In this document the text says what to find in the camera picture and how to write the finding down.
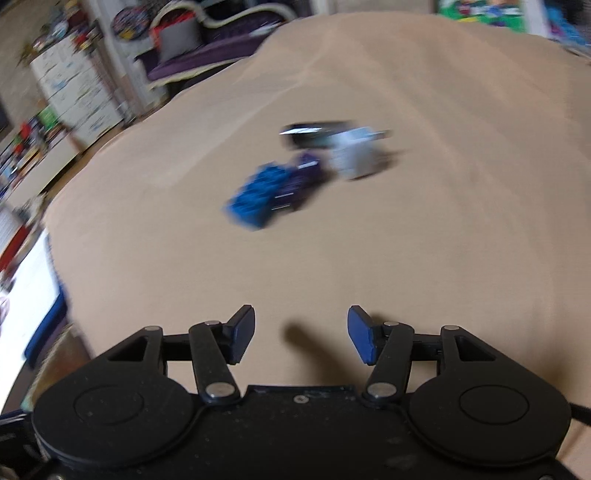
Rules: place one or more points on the beige blanket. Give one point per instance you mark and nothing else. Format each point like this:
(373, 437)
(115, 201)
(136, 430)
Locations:
(415, 230)

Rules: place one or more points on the white cube adapter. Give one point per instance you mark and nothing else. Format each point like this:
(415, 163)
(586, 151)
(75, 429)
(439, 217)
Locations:
(358, 154)

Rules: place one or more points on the blue studded building block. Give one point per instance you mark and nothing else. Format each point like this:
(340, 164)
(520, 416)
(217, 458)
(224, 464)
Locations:
(258, 196)

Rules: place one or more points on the blue folded cloth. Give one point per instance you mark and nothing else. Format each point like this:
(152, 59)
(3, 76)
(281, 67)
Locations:
(48, 323)

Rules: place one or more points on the colourful toy box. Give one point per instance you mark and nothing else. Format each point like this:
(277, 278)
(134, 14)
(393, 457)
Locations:
(480, 11)

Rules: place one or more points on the purple sofa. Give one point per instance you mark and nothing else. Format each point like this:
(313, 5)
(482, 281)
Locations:
(217, 50)

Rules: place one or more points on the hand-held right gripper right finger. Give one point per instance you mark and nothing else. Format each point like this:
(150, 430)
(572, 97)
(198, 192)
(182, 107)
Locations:
(362, 334)

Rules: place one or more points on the grey cushion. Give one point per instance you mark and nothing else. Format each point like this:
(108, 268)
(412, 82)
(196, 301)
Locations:
(180, 39)

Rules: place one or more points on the white drawer cabinet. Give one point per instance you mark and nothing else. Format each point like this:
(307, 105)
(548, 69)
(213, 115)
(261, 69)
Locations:
(78, 87)

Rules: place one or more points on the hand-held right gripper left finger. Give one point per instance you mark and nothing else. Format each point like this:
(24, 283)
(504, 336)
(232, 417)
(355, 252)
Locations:
(242, 332)

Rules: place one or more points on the purple car charger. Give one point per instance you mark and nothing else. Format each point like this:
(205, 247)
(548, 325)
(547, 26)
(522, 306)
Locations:
(302, 180)

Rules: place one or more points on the black shiny cylinder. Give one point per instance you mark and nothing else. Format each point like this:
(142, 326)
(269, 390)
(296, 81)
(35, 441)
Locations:
(314, 131)

